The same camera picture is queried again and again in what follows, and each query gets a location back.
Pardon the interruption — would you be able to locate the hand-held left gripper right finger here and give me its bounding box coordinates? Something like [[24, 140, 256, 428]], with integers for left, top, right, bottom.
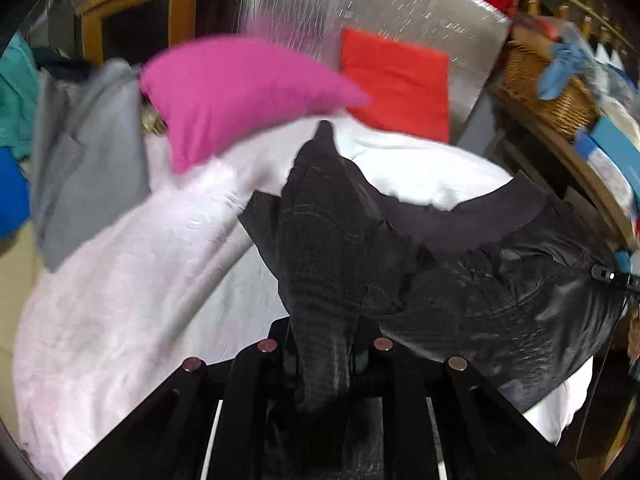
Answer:
[[345, 321, 576, 480]]

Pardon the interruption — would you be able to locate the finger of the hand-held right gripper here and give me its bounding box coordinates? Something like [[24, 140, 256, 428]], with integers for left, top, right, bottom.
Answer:
[[591, 265, 640, 291]]

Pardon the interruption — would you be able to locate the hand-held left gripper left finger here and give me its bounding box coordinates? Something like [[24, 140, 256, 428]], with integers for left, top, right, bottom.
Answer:
[[65, 320, 301, 480]]

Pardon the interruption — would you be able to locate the black quilted jacket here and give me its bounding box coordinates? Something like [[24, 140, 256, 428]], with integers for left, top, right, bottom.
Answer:
[[239, 120, 627, 480]]

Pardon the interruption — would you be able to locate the blue box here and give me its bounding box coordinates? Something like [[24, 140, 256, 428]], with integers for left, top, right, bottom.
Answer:
[[575, 116, 640, 183]]

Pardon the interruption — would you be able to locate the white pink blanket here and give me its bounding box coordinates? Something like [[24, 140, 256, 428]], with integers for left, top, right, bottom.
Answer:
[[15, 116, 601, 473]]

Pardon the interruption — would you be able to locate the wicker basket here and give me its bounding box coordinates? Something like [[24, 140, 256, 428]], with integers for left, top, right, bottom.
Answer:
[[492, 39, 599, 142]]

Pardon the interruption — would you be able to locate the light blue cloth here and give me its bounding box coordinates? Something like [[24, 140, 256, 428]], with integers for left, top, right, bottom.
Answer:
[[537, 41, 587, 102]]

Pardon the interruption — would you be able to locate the beige sofa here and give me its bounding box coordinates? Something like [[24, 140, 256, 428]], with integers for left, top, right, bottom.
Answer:
[[0, 220, 41, 361]]

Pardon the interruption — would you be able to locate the grey garment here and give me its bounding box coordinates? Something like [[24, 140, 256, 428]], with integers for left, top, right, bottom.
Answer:
[[30, 57, 152, 272]]

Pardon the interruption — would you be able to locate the magenta pillow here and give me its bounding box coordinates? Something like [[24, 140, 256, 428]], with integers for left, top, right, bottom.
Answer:
[[140, 37, 372, 173]]

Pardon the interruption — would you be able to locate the red cushion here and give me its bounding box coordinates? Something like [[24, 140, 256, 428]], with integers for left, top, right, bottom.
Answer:
[[340, 29, 452, 143]]

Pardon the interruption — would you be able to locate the blue jacket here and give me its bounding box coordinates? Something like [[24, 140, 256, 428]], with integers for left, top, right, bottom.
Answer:
[[0, 147, 33, 242]]

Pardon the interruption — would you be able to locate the teal shirt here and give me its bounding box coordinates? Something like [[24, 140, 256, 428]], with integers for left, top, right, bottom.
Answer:
[[0, 34, 42, 162]]

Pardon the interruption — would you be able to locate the silver insulation sheet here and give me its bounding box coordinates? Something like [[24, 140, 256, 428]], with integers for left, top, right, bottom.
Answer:
[[239, 0, 512, 141]]

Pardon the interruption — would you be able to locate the wooden cabinet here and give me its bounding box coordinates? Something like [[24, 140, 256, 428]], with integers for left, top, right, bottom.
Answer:
[[75, 0, 242, 67]]

